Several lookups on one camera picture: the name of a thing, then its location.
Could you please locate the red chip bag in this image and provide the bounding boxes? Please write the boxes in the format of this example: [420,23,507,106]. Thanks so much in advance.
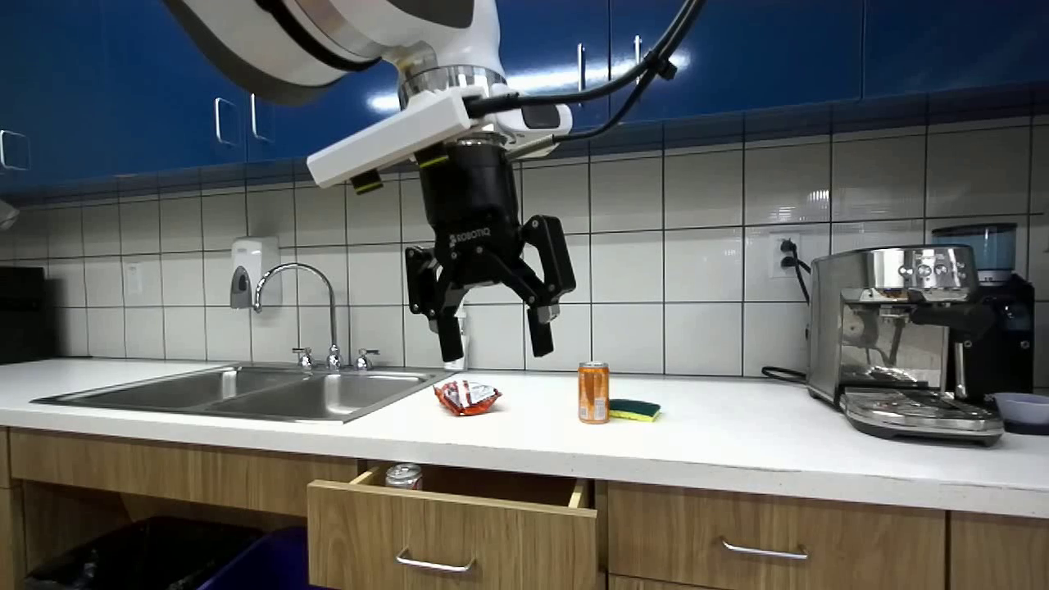
[433,376,501,417]

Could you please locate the grey bowl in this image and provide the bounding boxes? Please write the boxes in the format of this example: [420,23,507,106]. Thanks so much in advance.
[992,394,1049,434]

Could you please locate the blue bin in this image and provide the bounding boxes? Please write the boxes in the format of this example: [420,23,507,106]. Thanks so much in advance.
[198,528,313,590]

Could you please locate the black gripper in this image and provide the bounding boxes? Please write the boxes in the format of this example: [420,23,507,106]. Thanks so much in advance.
[407,143,577,365]

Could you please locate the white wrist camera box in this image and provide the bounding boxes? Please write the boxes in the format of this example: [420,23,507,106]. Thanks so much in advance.
[301,87,577,192]

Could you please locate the green yellow sponge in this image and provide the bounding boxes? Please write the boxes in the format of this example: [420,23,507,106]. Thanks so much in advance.
[609,400,662,419]

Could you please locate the black power plug cable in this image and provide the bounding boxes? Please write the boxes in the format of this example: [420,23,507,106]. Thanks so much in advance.
[758,236,817,388]

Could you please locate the black coffee grinder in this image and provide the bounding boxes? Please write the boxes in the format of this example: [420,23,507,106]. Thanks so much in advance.
[933,222,1037,402]

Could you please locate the silver espresso machine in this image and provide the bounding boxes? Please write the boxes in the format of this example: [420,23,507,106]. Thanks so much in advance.
[808,244,1004,447]

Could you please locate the chrome faucet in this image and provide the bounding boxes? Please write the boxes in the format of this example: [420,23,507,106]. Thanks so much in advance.
[253,259,388,375]

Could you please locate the stainless steel sink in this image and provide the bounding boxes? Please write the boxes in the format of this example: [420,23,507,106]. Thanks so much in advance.
[46,368,437,423]

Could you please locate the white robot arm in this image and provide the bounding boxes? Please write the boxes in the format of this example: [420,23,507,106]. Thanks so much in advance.
[165,0,577,361]

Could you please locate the white wall soap dispenser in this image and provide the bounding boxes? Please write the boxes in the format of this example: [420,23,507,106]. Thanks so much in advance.
[230,236,278,313]

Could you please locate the silver drawer handle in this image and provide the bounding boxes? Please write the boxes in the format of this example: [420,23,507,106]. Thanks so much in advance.
[394,550,476,578]
[718,537,811,563]

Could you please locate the black trash bin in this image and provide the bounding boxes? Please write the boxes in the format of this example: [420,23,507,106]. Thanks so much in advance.
[24,519,258,590]

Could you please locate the silver can in drawer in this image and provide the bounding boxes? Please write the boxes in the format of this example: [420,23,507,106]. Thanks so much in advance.
[384,467,423,488]

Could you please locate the blue upper cabinets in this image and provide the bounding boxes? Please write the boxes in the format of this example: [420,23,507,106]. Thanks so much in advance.
[0,0,1049,197]

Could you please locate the wooden drawer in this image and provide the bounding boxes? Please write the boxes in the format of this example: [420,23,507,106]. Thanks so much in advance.
[305,467,603,590]
[603,485,949,590]

